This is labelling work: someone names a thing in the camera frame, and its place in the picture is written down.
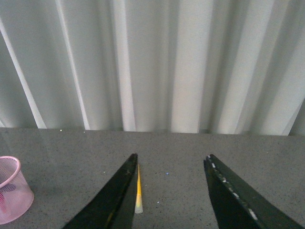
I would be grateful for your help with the pink pen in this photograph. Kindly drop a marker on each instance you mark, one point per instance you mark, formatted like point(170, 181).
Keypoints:
point(2, 203)

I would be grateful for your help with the white curtain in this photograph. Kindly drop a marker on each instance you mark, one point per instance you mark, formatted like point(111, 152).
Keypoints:
point(186, 66)

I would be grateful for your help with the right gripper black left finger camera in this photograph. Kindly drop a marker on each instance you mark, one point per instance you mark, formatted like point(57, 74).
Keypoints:
point(114, 205)

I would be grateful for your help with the pink mesh cup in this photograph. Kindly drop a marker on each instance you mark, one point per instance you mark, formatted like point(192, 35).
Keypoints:
point(19, 200)

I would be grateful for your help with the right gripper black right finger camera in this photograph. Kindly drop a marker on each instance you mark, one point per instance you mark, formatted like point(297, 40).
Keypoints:
point(237, 205)

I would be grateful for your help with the purple pen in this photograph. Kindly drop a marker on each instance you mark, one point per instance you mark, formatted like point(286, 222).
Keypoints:
point(8, 188)

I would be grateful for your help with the yellow pen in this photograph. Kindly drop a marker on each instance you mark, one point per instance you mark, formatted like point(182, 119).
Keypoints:
point(138, 204)

